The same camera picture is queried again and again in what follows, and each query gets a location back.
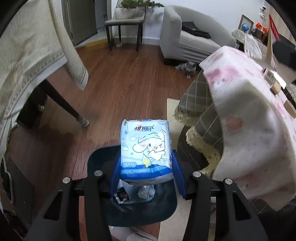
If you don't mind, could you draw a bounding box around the black bag on armchair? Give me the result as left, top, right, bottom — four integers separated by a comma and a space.
182, 22, 211, 39

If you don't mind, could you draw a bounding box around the small blue globe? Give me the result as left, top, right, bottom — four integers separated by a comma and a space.
241, 23, 249, 33

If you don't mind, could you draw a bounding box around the potted green plant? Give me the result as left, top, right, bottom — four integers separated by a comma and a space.
114, 0, 165, 20

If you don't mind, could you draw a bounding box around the pink patterned tablecloth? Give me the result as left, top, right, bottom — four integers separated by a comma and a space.
200, 46, 295, 210

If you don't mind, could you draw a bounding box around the beige dining tablecloth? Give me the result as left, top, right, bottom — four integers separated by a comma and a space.
1, 1, 88, 156

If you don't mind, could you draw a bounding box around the dark wooden table leg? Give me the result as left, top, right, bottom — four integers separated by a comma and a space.
38, 79, 89, 127

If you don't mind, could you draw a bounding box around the white torn cardboard box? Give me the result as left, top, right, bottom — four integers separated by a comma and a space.
265, 23, 295, 117

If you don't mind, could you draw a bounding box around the grey green door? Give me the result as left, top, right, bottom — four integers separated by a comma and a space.
61, 0, 97, 46

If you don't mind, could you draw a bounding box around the grey cat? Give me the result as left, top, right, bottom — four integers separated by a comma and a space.
175, 61, 197, 79

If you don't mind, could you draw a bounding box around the white paper ball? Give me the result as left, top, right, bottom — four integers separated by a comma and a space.
137, 185, 156, 201

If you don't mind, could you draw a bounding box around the framed picture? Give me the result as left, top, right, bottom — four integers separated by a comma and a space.
238, 15, 254, 34

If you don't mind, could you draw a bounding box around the grey plaid under cloth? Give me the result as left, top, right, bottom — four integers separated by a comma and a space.
174, 71, 224, 178

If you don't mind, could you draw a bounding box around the blue tissue pack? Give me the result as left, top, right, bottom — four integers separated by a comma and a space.
120, 119, 173, 186

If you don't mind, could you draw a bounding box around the grey dining chair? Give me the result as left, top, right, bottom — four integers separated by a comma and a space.
104, 11, 146, 56

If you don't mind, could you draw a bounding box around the dark trash bin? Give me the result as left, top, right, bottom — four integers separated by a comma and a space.
87, 145, 177, 227

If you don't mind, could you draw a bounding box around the beige lace desk cloth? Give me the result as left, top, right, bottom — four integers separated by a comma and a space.
232, 29, 267, 60

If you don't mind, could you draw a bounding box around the grey armchair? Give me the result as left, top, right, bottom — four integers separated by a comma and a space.
159, 5, 236, 63

